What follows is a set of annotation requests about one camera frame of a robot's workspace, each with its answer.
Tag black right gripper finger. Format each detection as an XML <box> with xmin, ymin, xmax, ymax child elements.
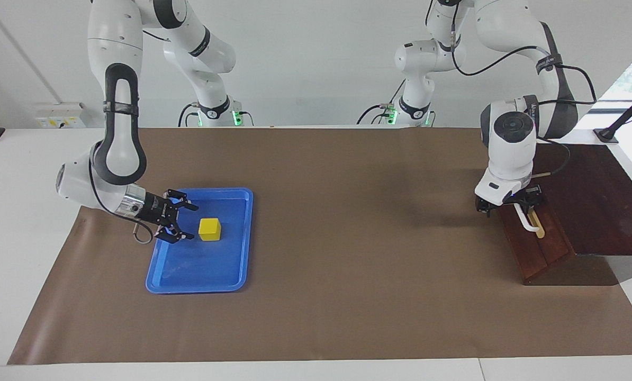
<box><xmin>156</xmin><ymin>224</ymin><xmax>195</xmax><ymax>244</ymax></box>
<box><xmin>167</xmin><ymin>188</ymin><xmax>200</xmax><ymax>212</ymax></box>

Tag wooden drawer with white handle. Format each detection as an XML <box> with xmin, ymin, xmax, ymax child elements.
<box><xmin>498</xmin><ymin>197</ymin><xmax>576</xmax><ymax>266</ymax></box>

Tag yellow cube block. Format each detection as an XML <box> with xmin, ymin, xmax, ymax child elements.
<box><xmin>198</xmin><ymin>217</ymin><xmax>222</xmax><ymax>242</ymax></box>

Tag dark wooden drawer cabinet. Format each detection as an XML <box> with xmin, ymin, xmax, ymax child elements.
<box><xmin>498</xmin><ymin>143</ymin><xmax>632</xmax><ymax>287</ymax></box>

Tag blue plastic tray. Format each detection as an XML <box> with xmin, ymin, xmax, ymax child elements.
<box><xmin>146</xmin><ymin>187</ymin><xmax>254</xmax><ymax>294</ymax></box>

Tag brown table mat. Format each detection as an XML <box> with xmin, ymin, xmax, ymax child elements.
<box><xmin>7</xmin><ymin>126</ymin><xmax>632</xmax><ymax>366</ymax></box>

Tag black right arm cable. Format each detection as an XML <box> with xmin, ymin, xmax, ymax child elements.
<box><xmin>87</xmin><ymin>153</ymin><xmax>154</xmax><ymax>246</ymax></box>

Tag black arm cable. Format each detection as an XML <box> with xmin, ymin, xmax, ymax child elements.
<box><xmin>87</xmin><ymin>153</ymin><xmax>154</xmax><ymax>246</ymax></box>
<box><xmin>450</xmin><ymin>0</ymin><xmax>598</xmax><ymax>178</ymax></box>

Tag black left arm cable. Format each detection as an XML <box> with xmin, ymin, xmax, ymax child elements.
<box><xmin>450</xmin><ymin>0</ymin><xmax>598</xmax><ymax>178</ymax></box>

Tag black base cable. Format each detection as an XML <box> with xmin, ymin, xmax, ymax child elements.
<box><xmin>177</xmin><ymin>103</ymin><xmax>198</xmax><ymax>128</ymax></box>
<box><xmin>356</xmin><ymin>104</ymin><xmax>397</xmax><ymax>125</ymax></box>

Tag white wall socket box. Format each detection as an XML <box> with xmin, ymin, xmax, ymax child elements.
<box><xmin>34</xmin><ymin>103</ymin><xmax>87</xmax><ymax>129</ymax></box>

